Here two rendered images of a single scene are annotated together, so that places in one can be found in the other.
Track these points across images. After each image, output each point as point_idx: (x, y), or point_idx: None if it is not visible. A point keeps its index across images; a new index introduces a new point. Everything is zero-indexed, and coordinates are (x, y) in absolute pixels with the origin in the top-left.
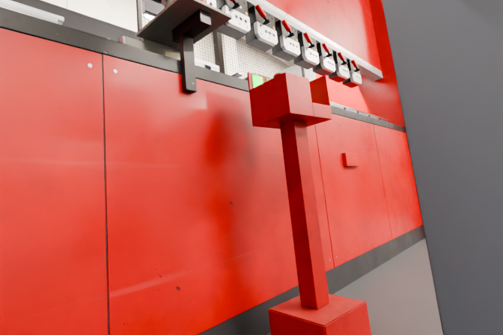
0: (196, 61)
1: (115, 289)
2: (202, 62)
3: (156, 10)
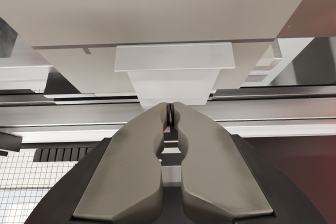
0: (42, 57)
1: None
2: (17, 61)
3: (166, 211)
